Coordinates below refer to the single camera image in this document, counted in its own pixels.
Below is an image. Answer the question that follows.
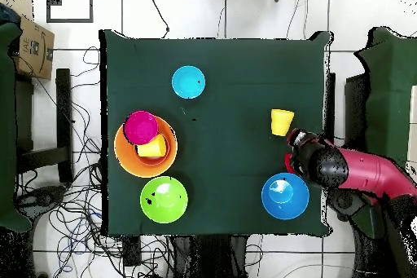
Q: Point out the orange-yellow cup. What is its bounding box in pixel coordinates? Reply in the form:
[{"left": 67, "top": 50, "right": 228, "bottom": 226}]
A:
[{"left": 271, "top": 121, "right": 293, "bottom": 138}]

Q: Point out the yellow cup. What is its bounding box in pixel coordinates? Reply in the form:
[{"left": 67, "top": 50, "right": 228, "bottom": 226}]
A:
[
  {"left": 135, "top": 133, "right": 168, "bottom": 158},
  {"left": 270, "top": 108, "right": 296, "bottom": 125}
]

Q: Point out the large blue bowl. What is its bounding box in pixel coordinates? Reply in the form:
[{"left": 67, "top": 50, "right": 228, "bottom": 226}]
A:
[{"left": 261, "top": 172, "right": 310, "bottom": 221}]

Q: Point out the small light blue bowl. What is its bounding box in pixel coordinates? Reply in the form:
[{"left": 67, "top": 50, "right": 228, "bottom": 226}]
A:
[{"left": 171, "top": 64, "right": 207, "bottom": 100}]

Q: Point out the small orange-red bowl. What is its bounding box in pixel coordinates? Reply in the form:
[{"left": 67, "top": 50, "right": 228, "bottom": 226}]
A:
[{"left": 134, "top": 132, "right": 171, "bottom": 167}]

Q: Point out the small magenta bowl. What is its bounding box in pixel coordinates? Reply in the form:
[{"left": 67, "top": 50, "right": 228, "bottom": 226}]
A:
[{"left": 122, "top": 110, "right": 160, "bottom": 146}]

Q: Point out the large orange-yellow bowl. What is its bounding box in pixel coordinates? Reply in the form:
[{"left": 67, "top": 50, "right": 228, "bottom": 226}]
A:
[{"left": 113, "top": 113, "right": 179, "bottom": 179}]

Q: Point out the white box stack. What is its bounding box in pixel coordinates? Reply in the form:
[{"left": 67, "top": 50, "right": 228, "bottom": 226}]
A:
[{"left": 406, "top": 84, "right": 417, "bottom": 174}]

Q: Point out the green cloth-covered table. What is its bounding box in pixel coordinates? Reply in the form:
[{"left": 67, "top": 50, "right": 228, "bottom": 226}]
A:
[
  {"left": 353, "top": 26, "right": 417, "bottom": 240},
  {"left": 0, "top": 21, "right": 33, "bottom": 232}
]

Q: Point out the dark green tablecloth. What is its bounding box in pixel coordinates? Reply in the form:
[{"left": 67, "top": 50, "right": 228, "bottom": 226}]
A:
[{"left": 99, "top": 29, "right": 334, "bottom": 237}]

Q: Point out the large green bowl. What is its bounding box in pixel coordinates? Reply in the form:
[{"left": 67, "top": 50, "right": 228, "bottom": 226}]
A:
[{"left": 139, "top": 175, "right": 189, "bottom": 224}]

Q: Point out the black metal stand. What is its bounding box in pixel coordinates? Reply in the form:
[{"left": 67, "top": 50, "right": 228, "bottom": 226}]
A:
[{"left": 15, "top": 68, "right": 75, "bottom": 185}]

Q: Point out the cardboard box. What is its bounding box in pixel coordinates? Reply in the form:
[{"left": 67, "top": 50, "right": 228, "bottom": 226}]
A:
[{"left": 9, "top": 0, "right": 55, "bottom": 81}]

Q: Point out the black cable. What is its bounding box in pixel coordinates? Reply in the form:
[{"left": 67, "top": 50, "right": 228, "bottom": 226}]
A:
[{"left": 145, "top": 0, "right": 171, "bottom": 40}]

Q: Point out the tangle of black cables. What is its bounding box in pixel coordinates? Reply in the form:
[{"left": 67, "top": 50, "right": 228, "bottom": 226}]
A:
[{"left": 14, "top": 46, "right": 177, "bottom": 278}]

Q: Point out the black square frame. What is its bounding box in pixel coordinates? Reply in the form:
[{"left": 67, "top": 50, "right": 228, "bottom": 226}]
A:
[{"left": 46, "top": 0, "right": 94, "bottom": 24}]

